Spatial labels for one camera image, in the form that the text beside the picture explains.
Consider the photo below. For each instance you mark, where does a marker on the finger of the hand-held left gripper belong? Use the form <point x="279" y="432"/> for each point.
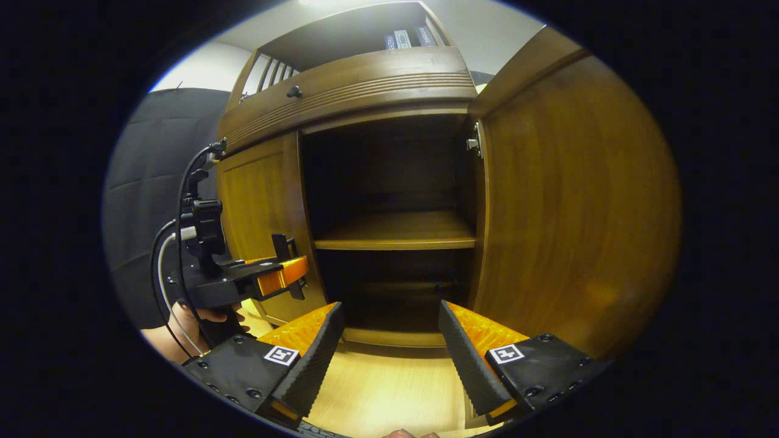
<point x="283" y="278"/>

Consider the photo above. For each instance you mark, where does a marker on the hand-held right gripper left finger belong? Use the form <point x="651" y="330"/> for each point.
<point x="313" y="365"/>

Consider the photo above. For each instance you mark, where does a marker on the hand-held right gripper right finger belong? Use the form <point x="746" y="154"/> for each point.
<point x="468" y="365"/>

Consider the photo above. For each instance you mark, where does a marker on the wooden cabinet door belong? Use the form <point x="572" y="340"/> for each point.
<point x="578" y="201"/>
<point x="255" y="201"/>

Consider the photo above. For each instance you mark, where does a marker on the wooden double-door shoe cabinet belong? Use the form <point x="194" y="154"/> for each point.
<point x="395" y="231"/>

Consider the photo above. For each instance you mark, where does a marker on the wooden cabinet drawer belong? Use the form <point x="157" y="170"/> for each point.
<point x="365" y="85"/>

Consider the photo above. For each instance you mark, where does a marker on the metal right door hinge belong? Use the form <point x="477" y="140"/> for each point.
<point x="475" y="141"/>

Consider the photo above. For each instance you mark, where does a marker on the black backdrop cloth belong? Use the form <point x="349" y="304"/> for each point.
<point x="146" y="182"/>

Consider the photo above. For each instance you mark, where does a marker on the black drawer knob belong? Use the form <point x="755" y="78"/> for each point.
<point x="294" y="92"/>

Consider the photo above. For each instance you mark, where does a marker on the blue-grey book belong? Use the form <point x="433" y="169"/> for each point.
<point x="389" y="41"/>

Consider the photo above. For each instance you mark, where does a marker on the light grey book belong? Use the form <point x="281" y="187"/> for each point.
<point x="402" y="39"/>

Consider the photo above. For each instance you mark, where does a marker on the dark navy book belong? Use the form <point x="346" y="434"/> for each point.
<point x="425" y="35"/>

